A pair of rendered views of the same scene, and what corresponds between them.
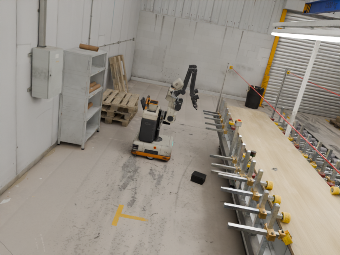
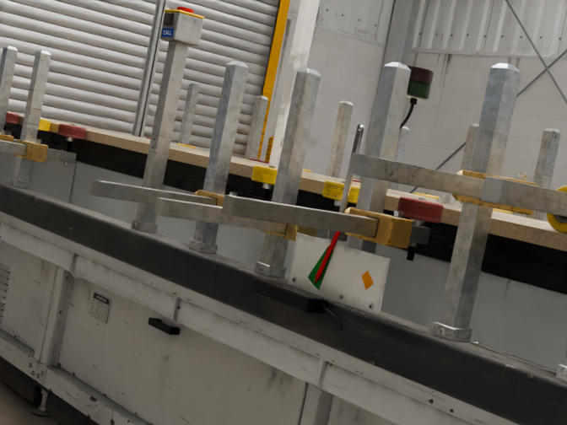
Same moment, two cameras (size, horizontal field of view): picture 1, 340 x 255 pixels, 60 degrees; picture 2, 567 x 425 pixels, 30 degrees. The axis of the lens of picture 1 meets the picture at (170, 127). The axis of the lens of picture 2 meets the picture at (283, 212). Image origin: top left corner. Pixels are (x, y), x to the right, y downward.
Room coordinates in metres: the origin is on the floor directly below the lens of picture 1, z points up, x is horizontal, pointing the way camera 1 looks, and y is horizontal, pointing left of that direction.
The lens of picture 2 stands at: (1.40, 0.44, 0.94)
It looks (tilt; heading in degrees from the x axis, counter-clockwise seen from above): 3 degrees down; 322
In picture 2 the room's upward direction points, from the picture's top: 11 degrees clockwise
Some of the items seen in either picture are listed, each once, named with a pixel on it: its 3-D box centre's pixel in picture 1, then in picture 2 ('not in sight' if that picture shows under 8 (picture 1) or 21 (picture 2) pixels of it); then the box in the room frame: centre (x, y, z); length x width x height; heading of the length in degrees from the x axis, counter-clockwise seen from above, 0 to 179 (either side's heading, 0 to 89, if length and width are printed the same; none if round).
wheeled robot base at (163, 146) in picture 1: (153, 144); not in sight; (4.76, 0.23, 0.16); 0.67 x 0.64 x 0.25; 90
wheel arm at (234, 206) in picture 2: (231, 175); (332, 222); (2.76, -0.72, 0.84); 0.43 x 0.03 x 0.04; 90
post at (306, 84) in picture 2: (238, 162); (286, 189); (3.05, -0.84, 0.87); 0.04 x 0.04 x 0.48; 0
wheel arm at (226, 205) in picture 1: (255, 210); not in sight; (2.01, -0.78, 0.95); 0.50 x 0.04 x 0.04; 90
